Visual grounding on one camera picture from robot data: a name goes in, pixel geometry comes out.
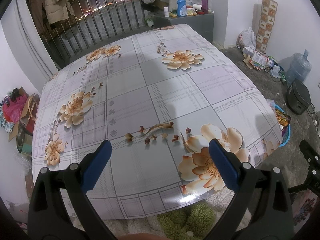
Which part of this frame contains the tall tile-print carton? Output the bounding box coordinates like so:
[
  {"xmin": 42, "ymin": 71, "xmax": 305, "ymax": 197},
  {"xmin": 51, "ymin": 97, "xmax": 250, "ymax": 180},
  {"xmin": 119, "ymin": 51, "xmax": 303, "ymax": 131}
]
[{"xmin": 255, "ymin": 0, "xmax": 278, "ymax": 53}]

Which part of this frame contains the pink plastic bag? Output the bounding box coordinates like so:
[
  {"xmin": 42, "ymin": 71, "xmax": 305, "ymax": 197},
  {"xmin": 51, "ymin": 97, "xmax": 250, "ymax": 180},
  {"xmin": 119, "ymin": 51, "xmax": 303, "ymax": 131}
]
[{"xmin": 2, "ymin": 94, "xmax": 28, "ymax": 124}]

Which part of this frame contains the brown hanging coat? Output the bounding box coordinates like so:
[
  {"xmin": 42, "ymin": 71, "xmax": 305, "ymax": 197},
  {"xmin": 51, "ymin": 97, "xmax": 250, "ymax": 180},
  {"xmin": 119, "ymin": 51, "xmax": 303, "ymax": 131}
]
[{"xmin": 29, "ymin": 0, "xmax": 47, "ymax": 34}]

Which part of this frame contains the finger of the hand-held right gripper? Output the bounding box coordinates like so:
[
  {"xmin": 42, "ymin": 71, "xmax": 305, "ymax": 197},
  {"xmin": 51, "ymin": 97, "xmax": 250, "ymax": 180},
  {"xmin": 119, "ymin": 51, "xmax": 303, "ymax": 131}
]
[{"xmin": 287, "ymin": 139, "xmax": 320, "ymax": 194}]

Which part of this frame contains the white red plastic bag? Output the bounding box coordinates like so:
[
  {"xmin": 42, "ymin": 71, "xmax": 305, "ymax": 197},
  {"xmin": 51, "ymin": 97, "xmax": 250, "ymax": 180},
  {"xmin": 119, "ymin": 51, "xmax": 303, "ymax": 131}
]
[{"xmin": 236, "ymin": 27, "xmax": 257, "ymax": 49}]

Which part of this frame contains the floral plaid table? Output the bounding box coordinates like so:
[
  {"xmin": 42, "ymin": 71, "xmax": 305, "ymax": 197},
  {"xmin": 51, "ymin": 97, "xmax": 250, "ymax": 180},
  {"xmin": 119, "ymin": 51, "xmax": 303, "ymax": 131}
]
[{"xmin": 31, "ymin": 24, "xmax": 284, "ymax": 220}]

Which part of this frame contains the pile of paper packaging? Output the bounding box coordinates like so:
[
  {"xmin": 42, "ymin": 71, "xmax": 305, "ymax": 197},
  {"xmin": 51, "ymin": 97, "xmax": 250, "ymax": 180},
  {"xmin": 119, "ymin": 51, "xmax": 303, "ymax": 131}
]
[{"xmin": 242, "ymin": 47, "xmax": 269, "ymax": 70}]

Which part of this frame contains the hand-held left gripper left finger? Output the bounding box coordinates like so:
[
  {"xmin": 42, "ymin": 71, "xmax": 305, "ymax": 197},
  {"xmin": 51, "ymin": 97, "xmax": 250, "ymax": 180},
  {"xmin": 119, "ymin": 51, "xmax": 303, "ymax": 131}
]
[{"xmin": 27, "ymin": 140, "xmax": 118, "ymax": 240}]

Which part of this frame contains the blue water jug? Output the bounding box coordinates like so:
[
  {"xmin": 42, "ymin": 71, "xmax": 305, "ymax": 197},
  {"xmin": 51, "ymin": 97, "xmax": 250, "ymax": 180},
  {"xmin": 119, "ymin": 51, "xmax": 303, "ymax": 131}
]
[{"xmin": 285, "ymin": 50, "xmax": 312, "ymax": 83}]

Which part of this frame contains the black rice cooker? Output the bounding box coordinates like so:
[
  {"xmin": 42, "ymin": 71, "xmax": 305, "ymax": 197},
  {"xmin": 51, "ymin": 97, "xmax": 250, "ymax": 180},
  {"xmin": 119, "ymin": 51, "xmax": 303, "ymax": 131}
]
[{"xmin": 286, "ymin": 78, "xmax": 312, "ymax": 115}]

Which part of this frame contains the green fluffy clothing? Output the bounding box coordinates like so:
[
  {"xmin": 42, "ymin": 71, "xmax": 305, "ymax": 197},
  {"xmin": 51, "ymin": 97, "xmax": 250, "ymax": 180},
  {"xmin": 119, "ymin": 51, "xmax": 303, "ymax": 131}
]
[{"xmin": 159, "ymin": 202, "xmax": 217, "ymax": 240}]

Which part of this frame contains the beige hanging jacket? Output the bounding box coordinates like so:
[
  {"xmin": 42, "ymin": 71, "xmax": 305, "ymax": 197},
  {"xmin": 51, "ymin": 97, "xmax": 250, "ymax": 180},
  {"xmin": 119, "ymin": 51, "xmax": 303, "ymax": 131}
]
[{"xmin": 44, "ymin": 0, "xmax": 75, "ymax": 25}]

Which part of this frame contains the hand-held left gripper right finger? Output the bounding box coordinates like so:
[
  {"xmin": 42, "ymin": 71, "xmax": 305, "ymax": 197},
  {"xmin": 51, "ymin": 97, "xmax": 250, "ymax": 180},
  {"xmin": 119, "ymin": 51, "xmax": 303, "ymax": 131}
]
[{"xmin": 207, "ymin": 138, "xmax": 295, "ymax": 240}]

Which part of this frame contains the grey cabinet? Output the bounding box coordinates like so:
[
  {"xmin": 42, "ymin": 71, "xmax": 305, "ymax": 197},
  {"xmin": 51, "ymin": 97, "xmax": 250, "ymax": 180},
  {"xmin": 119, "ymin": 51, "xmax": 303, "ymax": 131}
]
[{"xmin": 153, "ymin": 12, "xmax": 215, "ymax": 43}]

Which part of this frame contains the blue plastic wastebasket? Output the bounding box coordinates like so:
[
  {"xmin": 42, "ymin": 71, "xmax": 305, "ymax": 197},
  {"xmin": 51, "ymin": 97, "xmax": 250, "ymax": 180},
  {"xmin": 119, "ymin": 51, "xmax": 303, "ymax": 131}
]
[{"xmin": 274, "ymin": 104, "xmax": 292, "ymax": 147}]

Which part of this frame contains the floral printed cloth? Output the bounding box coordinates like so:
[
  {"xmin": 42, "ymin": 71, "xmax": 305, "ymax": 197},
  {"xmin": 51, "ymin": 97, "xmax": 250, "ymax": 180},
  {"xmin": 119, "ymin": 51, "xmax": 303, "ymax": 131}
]
[{"xmin": 291, "ymin": 190, "xmax": 318, "ymax": 227}]

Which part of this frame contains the blue detergent bottle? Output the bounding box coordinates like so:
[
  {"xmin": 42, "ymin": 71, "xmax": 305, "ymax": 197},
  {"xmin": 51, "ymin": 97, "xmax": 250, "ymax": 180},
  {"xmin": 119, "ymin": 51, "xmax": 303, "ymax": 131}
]
[{"xmin": 176, "ymin": 0, "xmax": 188, "ymax": 17}]

